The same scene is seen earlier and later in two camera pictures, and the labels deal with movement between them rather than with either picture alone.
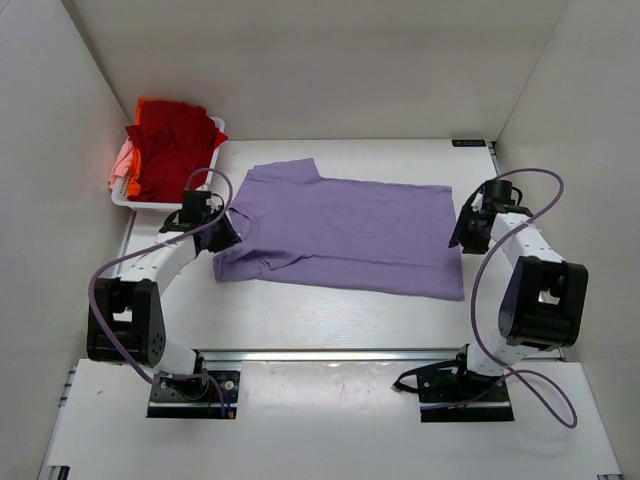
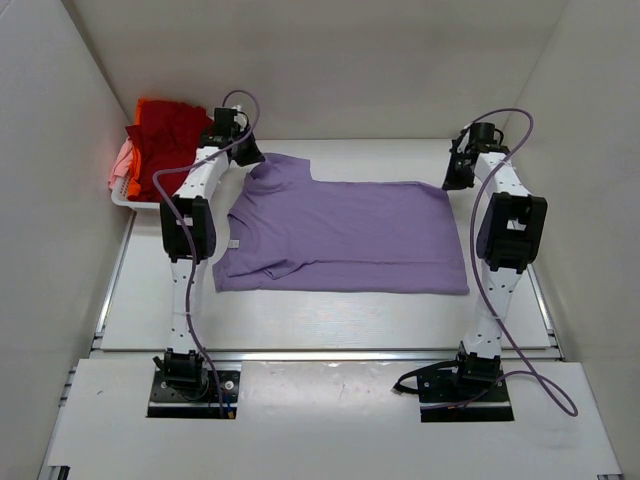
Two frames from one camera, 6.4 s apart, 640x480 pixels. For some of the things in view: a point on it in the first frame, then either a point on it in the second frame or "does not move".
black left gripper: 229,238 → 253,157
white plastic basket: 119,191 does not move
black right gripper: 460,239 → 451,182
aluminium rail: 332,355 does not move
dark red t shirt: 173,142 does not move
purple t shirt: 296,227 does not move
